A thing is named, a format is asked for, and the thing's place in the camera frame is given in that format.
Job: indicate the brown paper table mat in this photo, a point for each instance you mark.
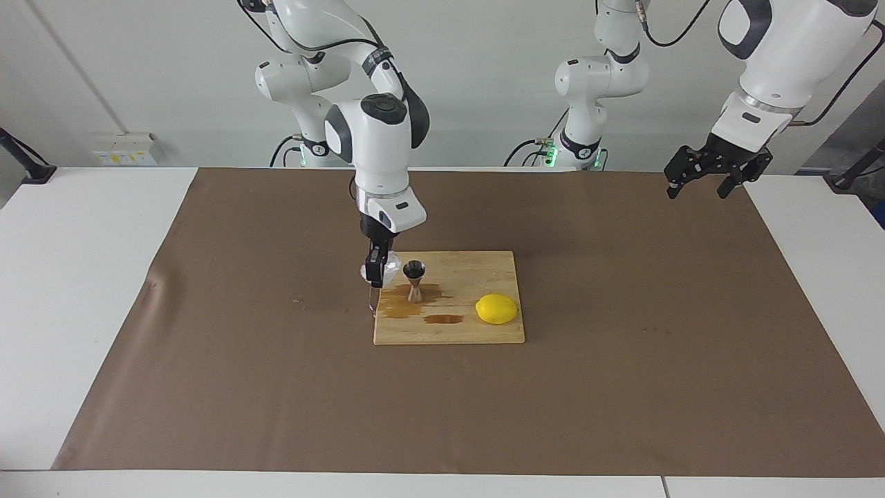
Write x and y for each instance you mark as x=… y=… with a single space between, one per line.
x=276 y=401

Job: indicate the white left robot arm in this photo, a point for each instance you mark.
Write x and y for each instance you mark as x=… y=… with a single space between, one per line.
x=795 y=41

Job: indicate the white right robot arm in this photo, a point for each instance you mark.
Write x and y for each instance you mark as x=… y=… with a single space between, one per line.
x=377 y=152

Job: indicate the steel double jigger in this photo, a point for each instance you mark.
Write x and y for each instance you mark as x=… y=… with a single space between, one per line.
x=415 y=294

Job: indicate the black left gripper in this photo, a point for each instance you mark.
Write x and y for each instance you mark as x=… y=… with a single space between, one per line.
x=736 y=155

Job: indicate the black clamp stand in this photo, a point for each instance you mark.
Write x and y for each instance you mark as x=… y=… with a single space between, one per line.
x=847 y=180
x=34 y=171

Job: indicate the wooden cutting board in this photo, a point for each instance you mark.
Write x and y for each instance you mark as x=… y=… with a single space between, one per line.
x=449 y=332

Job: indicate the small clear glass cup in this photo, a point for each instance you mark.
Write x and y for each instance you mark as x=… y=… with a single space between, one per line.
x=393 y=263

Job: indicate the yellow lemon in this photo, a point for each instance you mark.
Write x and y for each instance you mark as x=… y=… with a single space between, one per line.
x=496 y=309

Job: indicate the white wall socket box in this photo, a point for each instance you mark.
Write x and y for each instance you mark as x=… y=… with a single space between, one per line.
x=124 y=152

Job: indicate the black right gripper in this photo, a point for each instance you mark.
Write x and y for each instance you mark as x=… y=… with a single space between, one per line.
x=377 y=235

